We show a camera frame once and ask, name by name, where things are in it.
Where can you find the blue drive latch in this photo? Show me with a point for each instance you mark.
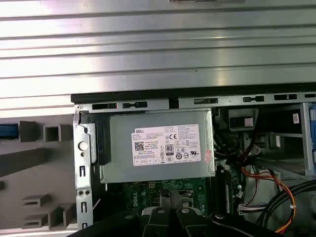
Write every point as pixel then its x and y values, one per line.
pixel 312 133

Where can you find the grey parts rack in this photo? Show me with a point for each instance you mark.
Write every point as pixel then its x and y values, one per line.
pixel 29 163

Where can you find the grey power supply unit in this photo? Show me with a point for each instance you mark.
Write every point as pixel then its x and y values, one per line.
pixel 118 153

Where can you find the CPU socket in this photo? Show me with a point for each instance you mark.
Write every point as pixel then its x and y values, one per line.
pixel 188 195

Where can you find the hard disk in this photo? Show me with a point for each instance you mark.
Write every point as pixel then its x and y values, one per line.
pixel 7 130

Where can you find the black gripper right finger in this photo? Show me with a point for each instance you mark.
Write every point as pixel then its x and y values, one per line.
pixel 187 222

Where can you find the RAM stick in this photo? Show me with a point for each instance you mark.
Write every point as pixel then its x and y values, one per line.
pixel 229 195

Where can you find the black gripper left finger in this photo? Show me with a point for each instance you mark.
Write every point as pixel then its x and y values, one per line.
pixel 158 222

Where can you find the tall metal drive cage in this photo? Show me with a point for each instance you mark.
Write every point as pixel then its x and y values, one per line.
pixel 306 148

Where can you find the green motherboard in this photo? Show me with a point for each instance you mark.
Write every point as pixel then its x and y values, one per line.
pixel 148 187

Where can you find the black PC case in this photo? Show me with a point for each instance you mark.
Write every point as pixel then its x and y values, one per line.
pixel 148 95

